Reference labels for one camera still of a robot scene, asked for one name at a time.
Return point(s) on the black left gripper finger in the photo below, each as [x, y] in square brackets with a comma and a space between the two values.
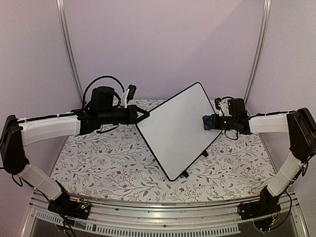
[142, 117]
[138, 110]

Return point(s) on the right aluminium frame post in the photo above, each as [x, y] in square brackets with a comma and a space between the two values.
[259, 48]

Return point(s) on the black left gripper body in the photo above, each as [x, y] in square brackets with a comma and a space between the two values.
[130, 119]

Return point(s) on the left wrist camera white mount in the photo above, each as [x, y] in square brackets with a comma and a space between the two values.
[128, 95]

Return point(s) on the white whiteboard black frame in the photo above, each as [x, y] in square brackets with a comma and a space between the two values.
[174, 131]

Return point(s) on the aluminium frame post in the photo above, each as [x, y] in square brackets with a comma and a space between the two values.
[68, 47]
[259, 48]

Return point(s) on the blue whiteboard eraser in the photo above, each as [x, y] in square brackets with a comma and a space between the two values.
[207, 122]

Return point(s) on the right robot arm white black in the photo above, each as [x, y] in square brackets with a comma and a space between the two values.
[279, 138]

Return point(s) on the floral patterned table mat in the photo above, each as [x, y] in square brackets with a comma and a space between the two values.
[119, 165]

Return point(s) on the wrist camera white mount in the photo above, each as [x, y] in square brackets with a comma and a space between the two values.
[222, 106]
[128, 95]

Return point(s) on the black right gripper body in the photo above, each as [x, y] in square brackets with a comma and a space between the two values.
[221, 126]

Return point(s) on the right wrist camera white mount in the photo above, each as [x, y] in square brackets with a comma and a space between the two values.
[222, 106]

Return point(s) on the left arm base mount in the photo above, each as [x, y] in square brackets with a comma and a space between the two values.
[79, 208]

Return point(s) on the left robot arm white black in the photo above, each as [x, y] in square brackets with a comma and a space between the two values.
[105, 107]

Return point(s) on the left aluminium frame post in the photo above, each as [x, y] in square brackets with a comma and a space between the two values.
[68, 47]

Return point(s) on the front aluminium rail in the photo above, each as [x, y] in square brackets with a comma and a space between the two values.
[111, 218]

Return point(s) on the black wire whiteboard stand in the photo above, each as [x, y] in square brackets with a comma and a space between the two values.
[185, 173]

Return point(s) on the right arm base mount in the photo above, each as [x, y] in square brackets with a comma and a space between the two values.
[266, 210]

